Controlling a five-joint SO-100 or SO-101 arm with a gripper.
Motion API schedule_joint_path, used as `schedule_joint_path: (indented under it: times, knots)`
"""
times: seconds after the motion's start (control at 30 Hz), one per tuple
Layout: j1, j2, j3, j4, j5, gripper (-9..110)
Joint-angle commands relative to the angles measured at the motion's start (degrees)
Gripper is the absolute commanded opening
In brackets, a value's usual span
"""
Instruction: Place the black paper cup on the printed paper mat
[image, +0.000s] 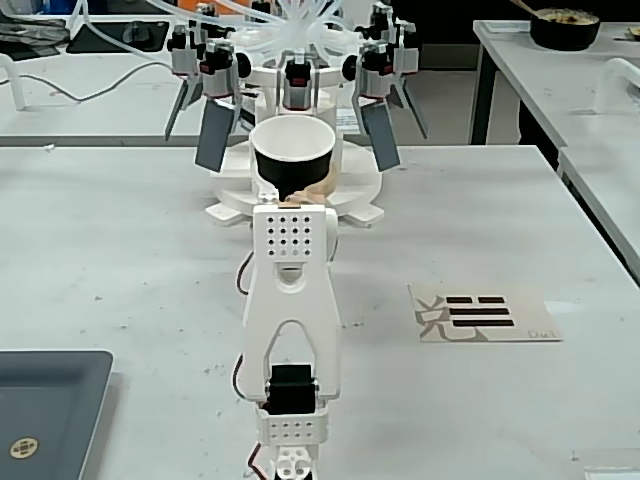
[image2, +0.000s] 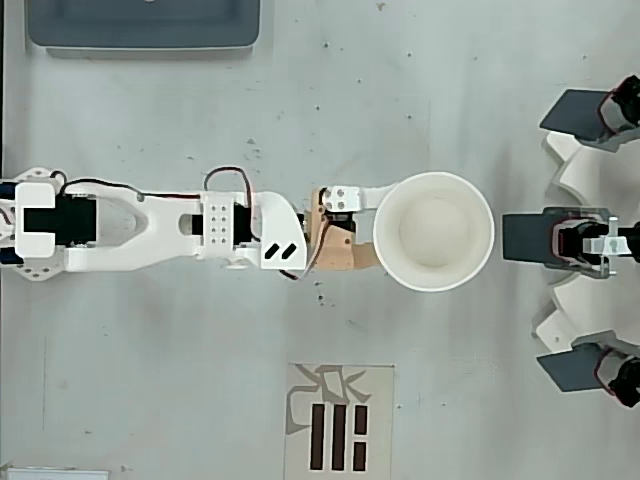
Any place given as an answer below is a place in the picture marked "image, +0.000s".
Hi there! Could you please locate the printed paper mat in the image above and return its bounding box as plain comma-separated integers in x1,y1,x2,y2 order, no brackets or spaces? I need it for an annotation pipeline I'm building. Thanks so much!
407,282,564,345

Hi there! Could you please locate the white arch stand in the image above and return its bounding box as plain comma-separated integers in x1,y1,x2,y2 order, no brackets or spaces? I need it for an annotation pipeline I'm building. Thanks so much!
595,57,640,115
0,52,27,112

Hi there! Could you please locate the dark metal table leg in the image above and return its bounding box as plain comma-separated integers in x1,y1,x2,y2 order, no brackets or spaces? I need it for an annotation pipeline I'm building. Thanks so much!
468,42,501,146

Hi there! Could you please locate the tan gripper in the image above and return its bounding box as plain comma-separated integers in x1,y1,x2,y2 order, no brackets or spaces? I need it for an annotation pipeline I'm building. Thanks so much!
251,162,343,207

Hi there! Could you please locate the black paper cup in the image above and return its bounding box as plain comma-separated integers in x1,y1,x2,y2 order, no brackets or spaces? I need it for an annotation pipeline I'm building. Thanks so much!
249,115,336,199

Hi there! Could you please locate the dark grey tray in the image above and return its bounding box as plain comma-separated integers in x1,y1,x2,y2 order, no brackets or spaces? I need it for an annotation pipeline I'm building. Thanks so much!
0,349,115,480

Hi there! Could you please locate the white paper sheet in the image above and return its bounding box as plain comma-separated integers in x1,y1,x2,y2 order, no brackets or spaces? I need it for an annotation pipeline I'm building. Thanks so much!
582,464,640,480

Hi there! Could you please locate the grey cable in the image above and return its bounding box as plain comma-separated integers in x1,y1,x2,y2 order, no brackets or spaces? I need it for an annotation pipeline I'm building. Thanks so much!
0,59,174,105

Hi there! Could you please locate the black bowl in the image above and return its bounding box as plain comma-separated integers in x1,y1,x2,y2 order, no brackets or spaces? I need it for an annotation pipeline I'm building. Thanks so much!
528,7,602,51

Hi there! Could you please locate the dark grey bag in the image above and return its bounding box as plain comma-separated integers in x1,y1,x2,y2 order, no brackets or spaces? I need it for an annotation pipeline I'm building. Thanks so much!
0,10,70,61

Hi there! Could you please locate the grey dispenser unit with flap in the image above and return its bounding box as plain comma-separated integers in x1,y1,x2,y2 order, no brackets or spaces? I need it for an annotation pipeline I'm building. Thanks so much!
344,40,402,172
163,3,209,142
369,2,430,141
193,40,244,172
277,49,321,115

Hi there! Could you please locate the clear tube bundle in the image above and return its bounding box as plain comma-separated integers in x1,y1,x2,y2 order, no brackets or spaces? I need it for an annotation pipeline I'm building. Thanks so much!
69,0,371,66

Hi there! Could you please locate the black mouse pad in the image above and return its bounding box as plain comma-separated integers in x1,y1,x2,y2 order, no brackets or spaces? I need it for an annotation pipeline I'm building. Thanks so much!
66,19,170,55

